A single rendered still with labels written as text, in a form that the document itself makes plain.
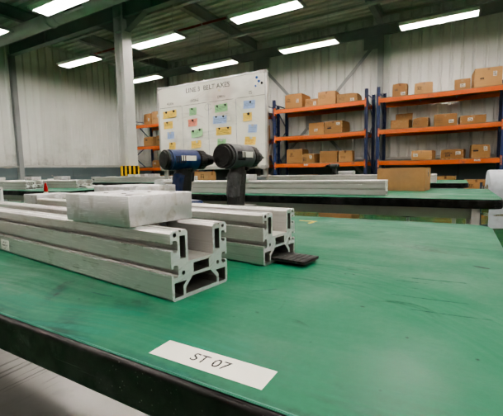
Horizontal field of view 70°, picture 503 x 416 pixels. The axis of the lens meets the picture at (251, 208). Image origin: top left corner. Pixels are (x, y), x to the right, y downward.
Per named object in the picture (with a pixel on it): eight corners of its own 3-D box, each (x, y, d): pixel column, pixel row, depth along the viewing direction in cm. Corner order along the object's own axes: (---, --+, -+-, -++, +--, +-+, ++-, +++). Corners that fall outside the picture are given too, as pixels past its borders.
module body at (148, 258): (-42, 238, 90) (-46, 204, 89) (3, 231, 98) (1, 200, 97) (173, 302, 42) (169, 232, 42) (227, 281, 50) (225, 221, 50)
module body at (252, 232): (39, 227, 105) (36, 198, 104) (73, 223, 113) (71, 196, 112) (263, 266, 58) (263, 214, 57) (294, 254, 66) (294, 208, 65)
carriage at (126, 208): (68, 237, 55) (64, 193, 54) (130, 227, 64) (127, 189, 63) (130, 248, 46) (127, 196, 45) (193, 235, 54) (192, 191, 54)
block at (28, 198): (17, 225, 109) (14, 194, 108) (59, 220, 118) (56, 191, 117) (30, 228, 103) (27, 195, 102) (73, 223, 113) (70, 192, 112)
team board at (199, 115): (152, 248, 439) (144, 84, 419) (179, 241, 482) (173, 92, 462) (259, 262, 364) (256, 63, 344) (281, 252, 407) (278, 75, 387)
